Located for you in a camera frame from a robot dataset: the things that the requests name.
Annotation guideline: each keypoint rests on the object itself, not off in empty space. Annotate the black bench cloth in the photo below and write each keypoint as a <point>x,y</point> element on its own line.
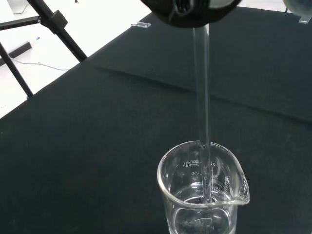
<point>122,134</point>

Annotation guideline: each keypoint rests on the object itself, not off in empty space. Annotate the black tripod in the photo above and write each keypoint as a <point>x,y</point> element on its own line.
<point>58,31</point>

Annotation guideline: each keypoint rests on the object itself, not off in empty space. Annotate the black flat bar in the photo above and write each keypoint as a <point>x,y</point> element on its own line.
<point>20,50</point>

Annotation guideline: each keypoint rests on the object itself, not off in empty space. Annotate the clear glass beaker with water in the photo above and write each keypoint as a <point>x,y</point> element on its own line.
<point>195,195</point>

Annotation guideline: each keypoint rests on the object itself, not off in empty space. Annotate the clear plastic cloth clip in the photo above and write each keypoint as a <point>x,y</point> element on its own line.
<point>141,25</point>
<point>304,20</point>

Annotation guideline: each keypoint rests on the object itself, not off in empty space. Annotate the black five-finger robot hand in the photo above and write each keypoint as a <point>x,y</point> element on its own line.
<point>187,12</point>

